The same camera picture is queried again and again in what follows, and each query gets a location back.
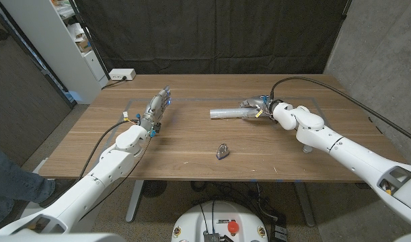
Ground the backdrop stand pole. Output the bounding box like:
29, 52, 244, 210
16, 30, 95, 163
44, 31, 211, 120
339, 0, 353, 20
67, 0, 111, 81

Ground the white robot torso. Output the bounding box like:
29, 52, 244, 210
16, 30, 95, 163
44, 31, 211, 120
171, 200, 269, 242

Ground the silver foil roll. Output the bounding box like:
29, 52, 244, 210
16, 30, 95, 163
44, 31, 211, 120
209, 106, 260, 120

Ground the black round floor base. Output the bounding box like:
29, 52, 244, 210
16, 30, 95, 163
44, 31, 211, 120
141, 180, 167, 198

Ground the white shelf cabinet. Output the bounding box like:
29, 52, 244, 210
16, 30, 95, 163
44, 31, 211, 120
0, 0, 109, 105

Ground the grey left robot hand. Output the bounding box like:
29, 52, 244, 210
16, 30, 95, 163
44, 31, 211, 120
140, 85, 172, 130

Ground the white power outlet box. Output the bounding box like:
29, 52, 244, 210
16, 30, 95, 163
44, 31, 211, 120
108, 68, 137, 81

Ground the black backdrop curtain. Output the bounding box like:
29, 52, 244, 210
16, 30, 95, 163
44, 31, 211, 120
73, 0, 349, 75

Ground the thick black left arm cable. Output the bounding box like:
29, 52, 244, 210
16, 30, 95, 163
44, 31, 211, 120
79, 119, 141, 181

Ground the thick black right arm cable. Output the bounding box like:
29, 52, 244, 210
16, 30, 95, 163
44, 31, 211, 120
270, 76, 411, 146

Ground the black floor cable tangle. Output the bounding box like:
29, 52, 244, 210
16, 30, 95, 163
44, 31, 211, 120
190, 181, 280, 223

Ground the person in blue jeans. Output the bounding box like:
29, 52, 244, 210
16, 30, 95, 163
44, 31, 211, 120
0, 144, 57, 229

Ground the black floor power strip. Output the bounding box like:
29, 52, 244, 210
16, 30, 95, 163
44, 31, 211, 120
270, 223, 289, 242

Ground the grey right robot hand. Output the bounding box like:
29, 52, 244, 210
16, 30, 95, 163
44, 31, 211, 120
239, 95, 276, 119

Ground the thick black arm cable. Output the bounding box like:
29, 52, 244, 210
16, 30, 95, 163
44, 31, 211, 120
79, 119, 141, 181
270, 76, 411, 146

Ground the white table leg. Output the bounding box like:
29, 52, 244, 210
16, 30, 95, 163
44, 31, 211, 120
294, 181, 316, 228
125, 180, 145, 223

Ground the cardboard box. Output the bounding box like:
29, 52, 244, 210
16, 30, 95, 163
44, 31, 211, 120
75, 38, 93, 54

